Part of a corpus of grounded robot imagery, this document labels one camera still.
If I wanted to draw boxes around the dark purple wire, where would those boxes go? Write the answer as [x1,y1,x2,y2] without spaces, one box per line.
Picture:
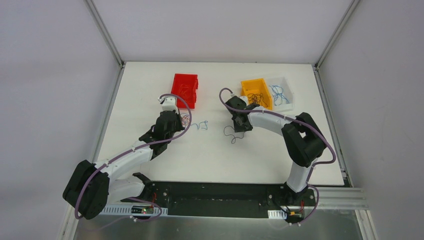
[223,125,247,145]

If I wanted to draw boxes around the dark brown wire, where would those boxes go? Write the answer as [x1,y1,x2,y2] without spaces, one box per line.
[246,92,270,109]

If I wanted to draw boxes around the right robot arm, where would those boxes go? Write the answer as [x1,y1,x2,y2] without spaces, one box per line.
[224,96,327,205]

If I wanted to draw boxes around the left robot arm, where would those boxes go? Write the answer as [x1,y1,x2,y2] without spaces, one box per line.
[62,110,186,220]

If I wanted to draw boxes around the orange plastic bin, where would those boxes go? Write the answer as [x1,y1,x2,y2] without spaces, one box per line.
[241,78,273,110]

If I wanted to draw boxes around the red plastic bin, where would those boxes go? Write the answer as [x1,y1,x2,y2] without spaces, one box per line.
[171,73,199,110]

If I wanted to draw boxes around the clear plastic bin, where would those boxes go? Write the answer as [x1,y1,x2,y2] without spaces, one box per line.
[264,76,295,113]

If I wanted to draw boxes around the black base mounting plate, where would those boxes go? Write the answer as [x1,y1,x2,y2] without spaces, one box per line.
[138,181,316,219]

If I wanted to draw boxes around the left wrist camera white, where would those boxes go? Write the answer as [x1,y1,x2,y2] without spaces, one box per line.
[158,96,179,114]

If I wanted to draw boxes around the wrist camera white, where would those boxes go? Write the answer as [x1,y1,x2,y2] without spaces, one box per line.
[158,96,179,114]
[230,93,248,103]

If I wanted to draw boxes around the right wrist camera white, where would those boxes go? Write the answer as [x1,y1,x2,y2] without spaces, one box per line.
[230,93,248,103]

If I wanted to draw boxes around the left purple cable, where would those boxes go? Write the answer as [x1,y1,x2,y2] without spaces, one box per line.
[73,94,193,223]

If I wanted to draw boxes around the purple cable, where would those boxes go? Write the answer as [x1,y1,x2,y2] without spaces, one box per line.
[218,87,337,228]
[73,94,193,223]

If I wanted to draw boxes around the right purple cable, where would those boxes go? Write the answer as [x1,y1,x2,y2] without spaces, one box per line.
[218,87,337,228]

